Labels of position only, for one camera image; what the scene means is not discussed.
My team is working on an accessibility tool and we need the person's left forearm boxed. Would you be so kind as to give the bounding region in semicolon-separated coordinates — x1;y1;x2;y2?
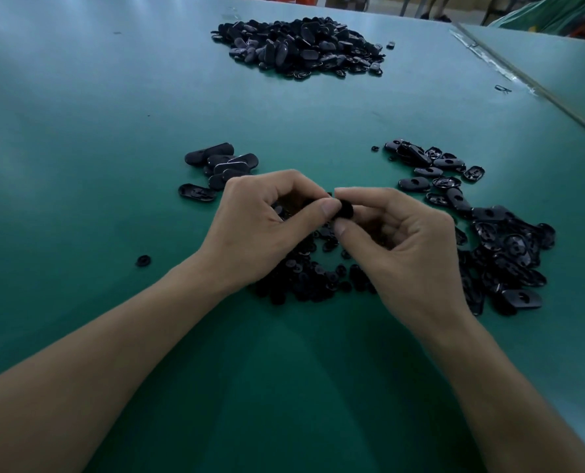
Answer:
0;253;239;473

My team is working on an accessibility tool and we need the person's right hand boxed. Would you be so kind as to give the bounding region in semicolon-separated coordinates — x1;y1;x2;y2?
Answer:
332;187;471;341

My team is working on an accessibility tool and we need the pile of black oval shells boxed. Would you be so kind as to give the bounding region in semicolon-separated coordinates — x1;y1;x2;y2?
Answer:
383;139;557;317

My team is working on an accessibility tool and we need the person's left hand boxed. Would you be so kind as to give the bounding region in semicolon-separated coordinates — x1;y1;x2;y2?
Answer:
194;170;343;292

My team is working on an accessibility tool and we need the pile of small black buttons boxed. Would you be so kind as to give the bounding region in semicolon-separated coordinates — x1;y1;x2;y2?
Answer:
248;226;377;304

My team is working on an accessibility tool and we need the lone black oval shell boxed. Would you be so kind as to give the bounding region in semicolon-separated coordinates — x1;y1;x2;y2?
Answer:
179;183;217;203

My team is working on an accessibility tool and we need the person's right forearm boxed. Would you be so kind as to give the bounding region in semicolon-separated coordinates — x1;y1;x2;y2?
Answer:
425;310;585;473

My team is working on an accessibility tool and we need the green striped bag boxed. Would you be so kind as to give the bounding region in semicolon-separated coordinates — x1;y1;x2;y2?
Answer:
490;0;585;37

